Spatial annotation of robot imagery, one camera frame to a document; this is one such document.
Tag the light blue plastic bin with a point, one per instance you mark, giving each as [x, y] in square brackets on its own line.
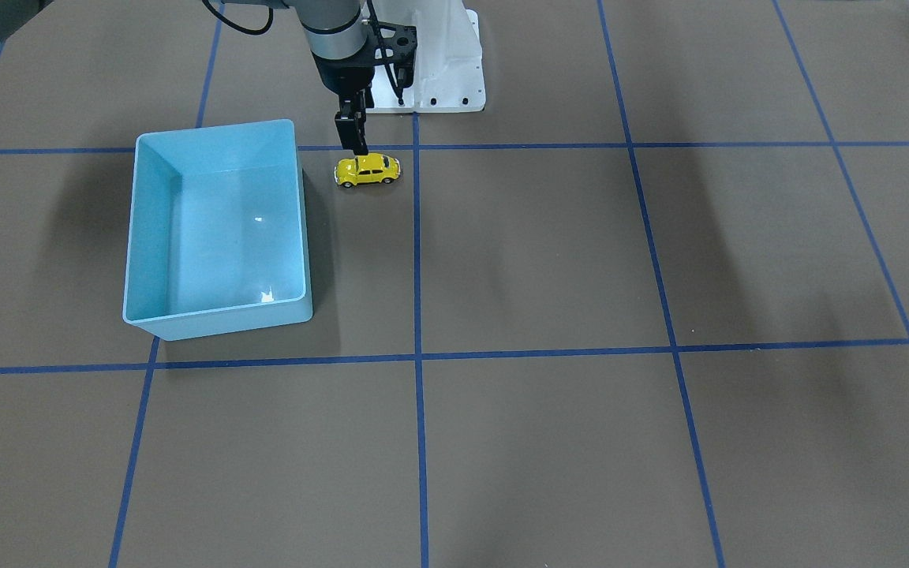
[218, 240]

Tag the yellow beetle toy car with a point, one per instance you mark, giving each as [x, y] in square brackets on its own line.
[373, 168]

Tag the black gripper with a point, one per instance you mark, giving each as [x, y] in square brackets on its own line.
[343, 77]

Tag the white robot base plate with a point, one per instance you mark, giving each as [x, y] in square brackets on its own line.
[448, 72]

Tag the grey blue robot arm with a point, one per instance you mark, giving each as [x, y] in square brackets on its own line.
[313, 16]

